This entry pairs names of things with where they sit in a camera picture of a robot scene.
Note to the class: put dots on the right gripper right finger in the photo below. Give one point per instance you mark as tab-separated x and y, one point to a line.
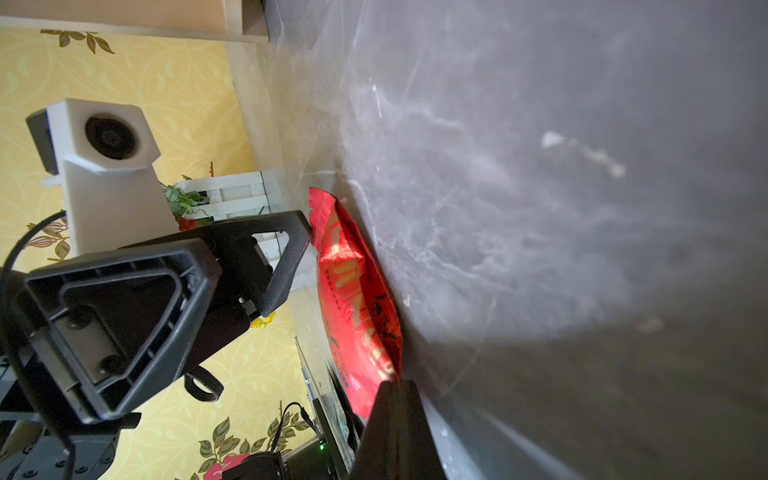
397	442

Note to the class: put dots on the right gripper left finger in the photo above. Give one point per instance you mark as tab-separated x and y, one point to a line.
264	258

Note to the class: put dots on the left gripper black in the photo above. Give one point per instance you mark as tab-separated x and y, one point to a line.
112	329

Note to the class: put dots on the red tea bag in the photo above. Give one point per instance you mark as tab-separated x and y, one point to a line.
358	310

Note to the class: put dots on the wooden two-tier shelf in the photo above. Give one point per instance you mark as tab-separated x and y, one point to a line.
220	20

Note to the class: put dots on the artificial flower bouquet in vase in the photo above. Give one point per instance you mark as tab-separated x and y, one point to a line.
232	196

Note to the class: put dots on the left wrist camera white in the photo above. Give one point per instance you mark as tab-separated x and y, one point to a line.
102	156

